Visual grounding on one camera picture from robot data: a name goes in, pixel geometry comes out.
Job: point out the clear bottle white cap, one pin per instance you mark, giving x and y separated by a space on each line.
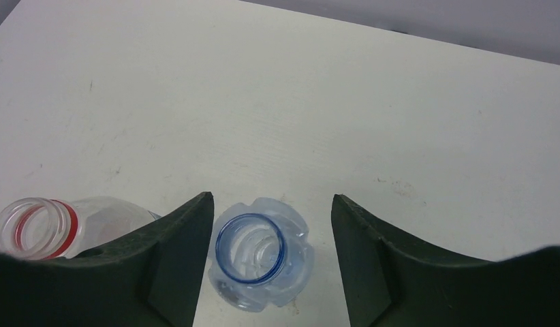
260 254

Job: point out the red label clear bottle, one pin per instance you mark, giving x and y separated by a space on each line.
42 228

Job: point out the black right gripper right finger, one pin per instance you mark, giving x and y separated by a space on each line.
393 278

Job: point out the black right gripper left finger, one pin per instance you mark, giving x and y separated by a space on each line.
149 277

